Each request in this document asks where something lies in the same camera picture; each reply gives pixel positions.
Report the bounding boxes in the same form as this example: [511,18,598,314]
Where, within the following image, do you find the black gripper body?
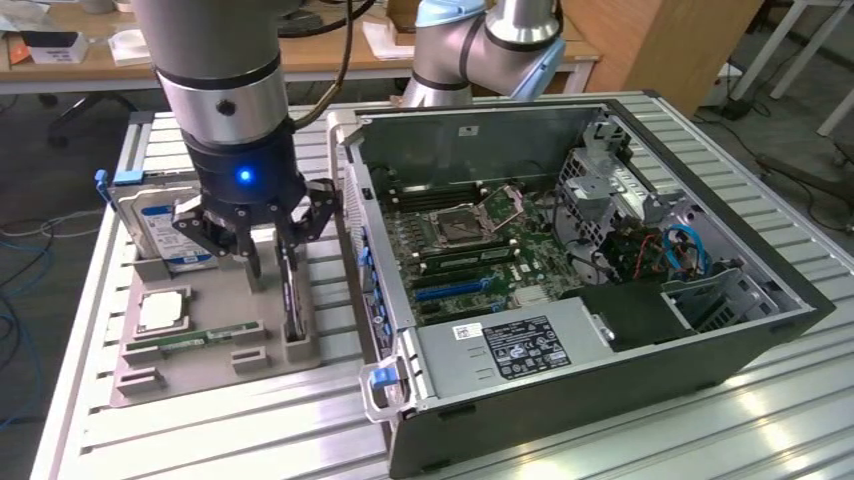
[180,118,314,222]

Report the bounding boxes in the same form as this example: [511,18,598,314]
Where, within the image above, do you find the graphics card with black fan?
[276,234,312,346]

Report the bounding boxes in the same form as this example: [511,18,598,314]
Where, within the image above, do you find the hard disk with blue label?
[92,169,222,275]

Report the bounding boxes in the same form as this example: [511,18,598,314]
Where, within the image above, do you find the silver CPU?
[136,288,194,335]

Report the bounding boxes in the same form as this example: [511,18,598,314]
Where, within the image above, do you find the green RAM stick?
[126,322,262,352]

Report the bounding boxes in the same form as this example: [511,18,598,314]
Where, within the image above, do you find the CPU socket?
[430,204,497,247]

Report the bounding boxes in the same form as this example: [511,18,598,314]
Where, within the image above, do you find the RAM stick in slot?
[417,244,517,275]

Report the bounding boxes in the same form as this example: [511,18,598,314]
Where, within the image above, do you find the wooden desk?
[0,0,602,109]

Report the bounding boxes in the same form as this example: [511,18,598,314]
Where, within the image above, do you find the blue expansion slot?
[413,281,490,302]

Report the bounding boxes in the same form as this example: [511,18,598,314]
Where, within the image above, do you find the grey parts rack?
[106,219,326,409]

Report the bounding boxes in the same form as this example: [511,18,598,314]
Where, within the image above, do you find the metal socket cover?
[477,182,530,234]

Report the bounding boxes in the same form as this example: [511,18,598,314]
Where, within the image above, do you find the black office chair base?
[38,92,139,149]

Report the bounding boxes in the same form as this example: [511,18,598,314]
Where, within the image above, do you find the black monitor stand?
[278,14,346,39]

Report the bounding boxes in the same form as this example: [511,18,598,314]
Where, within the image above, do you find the white square holder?
[107,28,154,68]

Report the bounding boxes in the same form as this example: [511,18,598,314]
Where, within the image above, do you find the white paper stack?
[362,20,419,61]

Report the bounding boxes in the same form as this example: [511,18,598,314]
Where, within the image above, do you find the green motherboard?
[383,179,589,326]

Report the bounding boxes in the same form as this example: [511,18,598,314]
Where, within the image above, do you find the grey power supply unit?
[417,299,615,399]

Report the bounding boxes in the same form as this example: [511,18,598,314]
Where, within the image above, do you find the white box with black lid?
[19,30,92,65]

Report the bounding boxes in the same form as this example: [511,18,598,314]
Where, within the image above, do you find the metal drive cage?
[554,119,662,254]

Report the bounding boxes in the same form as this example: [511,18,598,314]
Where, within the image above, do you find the black open PC case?
[324,97,840,479]

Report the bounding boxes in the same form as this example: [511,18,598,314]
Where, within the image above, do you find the wooden cabinet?
[559,0,766,116]

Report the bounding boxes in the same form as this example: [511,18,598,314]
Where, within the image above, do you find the grey disk bay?
[659,267,779,335]

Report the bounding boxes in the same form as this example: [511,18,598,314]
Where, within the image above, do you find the black floor box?
[719,97,754,121]

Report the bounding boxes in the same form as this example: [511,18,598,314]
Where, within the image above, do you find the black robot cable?
[291,0,356,132]

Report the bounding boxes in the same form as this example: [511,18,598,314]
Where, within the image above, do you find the white floor cable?
[0,209,108,239]

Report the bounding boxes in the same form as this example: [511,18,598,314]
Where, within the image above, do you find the blue floor cable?
[0,239,55,429]

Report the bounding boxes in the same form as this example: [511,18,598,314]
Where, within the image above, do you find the blue wire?
[659,224,713,277]

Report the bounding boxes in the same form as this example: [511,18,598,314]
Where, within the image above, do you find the white table frame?
[730,0,854,136]

